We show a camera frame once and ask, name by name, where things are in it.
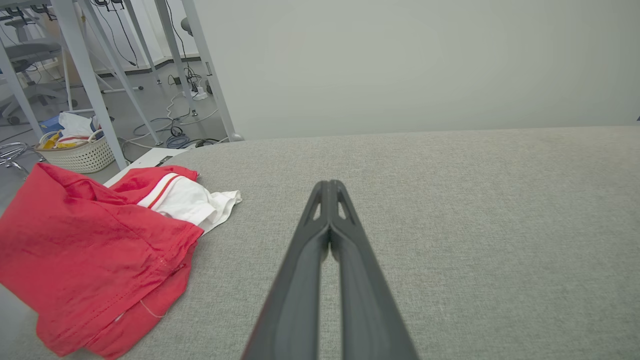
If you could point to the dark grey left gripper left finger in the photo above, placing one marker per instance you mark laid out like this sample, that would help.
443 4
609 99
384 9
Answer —
295 295

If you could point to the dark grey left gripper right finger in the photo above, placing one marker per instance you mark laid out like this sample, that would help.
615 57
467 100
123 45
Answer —
367 300

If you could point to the red and white jersey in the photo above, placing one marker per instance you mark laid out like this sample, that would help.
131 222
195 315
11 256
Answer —
95 250

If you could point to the white power strip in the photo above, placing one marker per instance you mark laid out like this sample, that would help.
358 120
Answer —
197 94

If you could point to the white partition panel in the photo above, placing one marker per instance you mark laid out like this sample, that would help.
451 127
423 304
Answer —
400 65

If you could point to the white woven laundry basket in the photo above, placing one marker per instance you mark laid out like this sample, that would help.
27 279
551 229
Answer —
82 156

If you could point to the white cloth in basket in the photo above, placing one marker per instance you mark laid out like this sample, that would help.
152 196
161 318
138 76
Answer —
75 124

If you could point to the chrome stool base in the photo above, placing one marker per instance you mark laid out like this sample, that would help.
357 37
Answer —
12 152

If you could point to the grey office chair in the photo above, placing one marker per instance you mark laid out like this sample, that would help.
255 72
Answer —
30 55

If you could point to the white metal table frame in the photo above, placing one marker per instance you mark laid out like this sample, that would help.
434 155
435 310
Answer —
82 65

